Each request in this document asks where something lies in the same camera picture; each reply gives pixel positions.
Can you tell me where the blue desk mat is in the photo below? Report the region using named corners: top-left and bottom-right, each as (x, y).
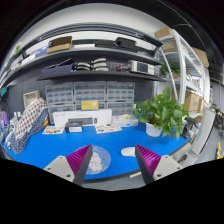
top-left (5, 123), bottom-right (187, 182)

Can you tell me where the cardboard box on top shelf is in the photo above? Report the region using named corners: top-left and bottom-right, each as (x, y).
top-left (47, 36), bottom-right (72, 53)

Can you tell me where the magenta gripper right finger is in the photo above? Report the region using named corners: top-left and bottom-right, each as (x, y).
top-left (135, 145), bottom-right (182, 184)

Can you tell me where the yellow label box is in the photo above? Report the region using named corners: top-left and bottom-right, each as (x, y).
top-left (81, 100), bottom-right (99, 111)

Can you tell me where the small black box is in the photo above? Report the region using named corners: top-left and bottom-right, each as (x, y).
top-left (65, 121), bottom-right (82, 133)

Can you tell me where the grey drawer organiser cabinet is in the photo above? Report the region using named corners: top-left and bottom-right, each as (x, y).
top-left (45, 81), bottom-right (135, 115)

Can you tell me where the colourful sticker sheet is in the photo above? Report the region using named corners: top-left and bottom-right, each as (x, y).
top-left (43, 126), bottom-right (64, 134)
top-left (96, 125), bottom-right (121, 134)

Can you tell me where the colourful sticker sheet left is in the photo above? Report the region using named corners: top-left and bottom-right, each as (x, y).
top-left (43, 126), bottom-right (64, 134)

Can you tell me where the black case on top shelf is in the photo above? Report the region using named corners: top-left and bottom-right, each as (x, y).
top-left (115, 37), bottom-right (138, 52)

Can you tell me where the white metal shelving rack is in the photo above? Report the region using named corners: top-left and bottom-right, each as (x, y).
top-left (154, 28), bottom-right (210, 117)

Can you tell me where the long white keyboard box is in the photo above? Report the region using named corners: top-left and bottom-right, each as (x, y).
top-left (53, 109), bottom-right (112, 126)

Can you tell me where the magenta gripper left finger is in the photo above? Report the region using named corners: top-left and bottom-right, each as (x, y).
top-left (44, 145), bottom-right (93, 186)

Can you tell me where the patterned fabric bag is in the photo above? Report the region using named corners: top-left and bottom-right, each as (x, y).
top-left (10, 98), bottom-right (48, 155)

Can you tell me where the grey electronic instrument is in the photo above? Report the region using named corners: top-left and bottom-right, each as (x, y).
top-left (129, 60), bottom-right (155, 75)

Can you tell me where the white computer mouse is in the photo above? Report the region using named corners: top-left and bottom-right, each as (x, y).
top-left (121, 147), bottom-right (135, 157)

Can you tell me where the green potted plant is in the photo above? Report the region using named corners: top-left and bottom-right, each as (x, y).
top-left (133, 86), bottom-right (189, 139)

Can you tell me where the white tray box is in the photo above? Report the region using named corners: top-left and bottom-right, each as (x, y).
top-left (112, 114), bottom-right (138, 128)

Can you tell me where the colourful sticker sheet centre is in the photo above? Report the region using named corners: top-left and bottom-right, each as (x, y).
top-left (96, 125), bottom-right (121, 134)

